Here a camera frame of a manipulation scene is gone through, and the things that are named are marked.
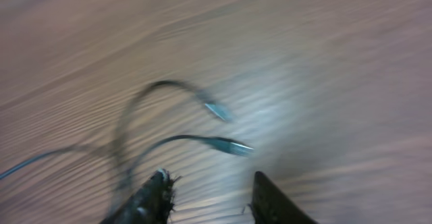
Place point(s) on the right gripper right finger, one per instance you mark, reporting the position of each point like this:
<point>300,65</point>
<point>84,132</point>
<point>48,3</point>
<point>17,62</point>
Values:
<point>270,205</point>

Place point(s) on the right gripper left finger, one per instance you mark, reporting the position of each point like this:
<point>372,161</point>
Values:
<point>152,203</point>

